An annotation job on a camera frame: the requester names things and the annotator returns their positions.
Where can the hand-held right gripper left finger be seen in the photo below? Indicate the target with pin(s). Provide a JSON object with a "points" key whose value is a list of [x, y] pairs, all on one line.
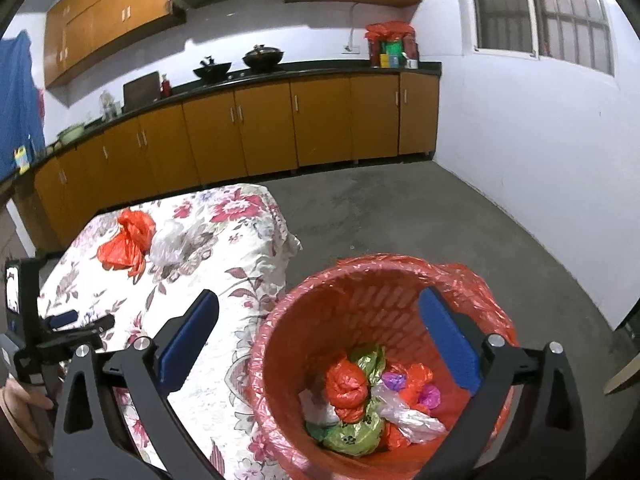
{"points": [[187, 345]]}

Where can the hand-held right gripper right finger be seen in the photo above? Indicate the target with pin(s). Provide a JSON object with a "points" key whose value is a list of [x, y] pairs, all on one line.
{"points": [[447, 345]]}

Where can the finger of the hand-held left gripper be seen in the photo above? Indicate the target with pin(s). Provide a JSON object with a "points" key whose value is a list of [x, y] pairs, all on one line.
{"points": [[87, 330], [62, 319]]}

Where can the orange plastic bag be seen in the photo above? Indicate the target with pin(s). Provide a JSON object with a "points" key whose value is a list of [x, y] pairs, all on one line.
{"points": [[417, 375]]}

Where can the purple plastic bag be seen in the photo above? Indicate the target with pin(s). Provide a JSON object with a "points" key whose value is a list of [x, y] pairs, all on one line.
{"points": [[395, 381]]}

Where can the clear plastic bag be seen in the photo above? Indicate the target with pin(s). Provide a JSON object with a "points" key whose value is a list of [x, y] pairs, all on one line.
{"points": [[170, 242], [407, 415]]}

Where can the yellow-green printed bag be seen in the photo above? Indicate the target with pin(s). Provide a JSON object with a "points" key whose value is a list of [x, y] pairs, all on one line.
{"points": [[367, 360], [350, 437]]}

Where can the red plastic basket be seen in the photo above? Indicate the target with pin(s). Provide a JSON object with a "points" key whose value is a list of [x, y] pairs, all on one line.
{"points": [[350, 310]]}

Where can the red plastic bag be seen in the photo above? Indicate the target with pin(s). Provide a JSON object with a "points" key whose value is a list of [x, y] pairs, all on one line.
{"points": [[125, 245], [345, 385]]}

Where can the white paper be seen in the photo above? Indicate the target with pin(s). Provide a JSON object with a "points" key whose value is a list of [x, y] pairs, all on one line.
{"points": [[320, 405]]}

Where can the person's left hand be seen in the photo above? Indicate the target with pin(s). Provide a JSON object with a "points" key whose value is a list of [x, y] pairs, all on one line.
{"points": [[30, 396]]}

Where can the floral tablecloth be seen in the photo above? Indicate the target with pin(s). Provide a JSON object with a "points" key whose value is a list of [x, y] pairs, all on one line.
{"points": [[235, 240]]}

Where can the yellow sponge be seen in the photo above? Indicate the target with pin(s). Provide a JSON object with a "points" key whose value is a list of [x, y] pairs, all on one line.
{"points": [[21, 159]]}

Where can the beige wooden plank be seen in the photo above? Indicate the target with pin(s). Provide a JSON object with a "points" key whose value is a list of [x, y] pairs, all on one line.
{"points": [[622, 377]]}

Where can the green enamel pot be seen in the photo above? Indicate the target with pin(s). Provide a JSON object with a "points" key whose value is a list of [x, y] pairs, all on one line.
{"points": [[71, 133]]}

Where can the blue cloth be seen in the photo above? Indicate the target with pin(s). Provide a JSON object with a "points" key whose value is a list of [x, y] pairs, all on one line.
{"points": [[17, 100]]}

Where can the clear glass jar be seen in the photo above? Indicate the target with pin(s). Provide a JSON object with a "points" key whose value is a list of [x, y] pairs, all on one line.
{"points": [[109, 107]]}

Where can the orange base kitchen cabinets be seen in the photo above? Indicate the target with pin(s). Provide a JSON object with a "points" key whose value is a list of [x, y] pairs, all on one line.
{"points": [[265, 125]]}

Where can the wooden cutting board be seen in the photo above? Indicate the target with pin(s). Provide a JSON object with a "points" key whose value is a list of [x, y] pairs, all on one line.
{"points": [[141, 91]]}

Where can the red bottle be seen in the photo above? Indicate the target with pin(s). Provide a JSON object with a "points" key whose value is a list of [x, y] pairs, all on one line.
{"points": [[166, 87]]}

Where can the small metal tin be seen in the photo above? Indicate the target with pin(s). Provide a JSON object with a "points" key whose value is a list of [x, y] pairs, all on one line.
{"points": [[412, 63]]}

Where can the black wok with lid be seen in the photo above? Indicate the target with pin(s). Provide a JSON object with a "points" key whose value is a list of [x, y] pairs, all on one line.
{"points": [[262, 57]]}

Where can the green box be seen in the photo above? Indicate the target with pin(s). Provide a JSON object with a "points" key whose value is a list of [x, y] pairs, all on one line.
{"points": [[392, 52]]}

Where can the red bag on boxes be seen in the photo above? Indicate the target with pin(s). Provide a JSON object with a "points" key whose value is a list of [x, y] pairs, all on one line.
{"points": [[390, 31]]}

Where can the barred window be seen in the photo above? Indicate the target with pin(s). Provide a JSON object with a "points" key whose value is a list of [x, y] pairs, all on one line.
{"points": [[545, 5]]}

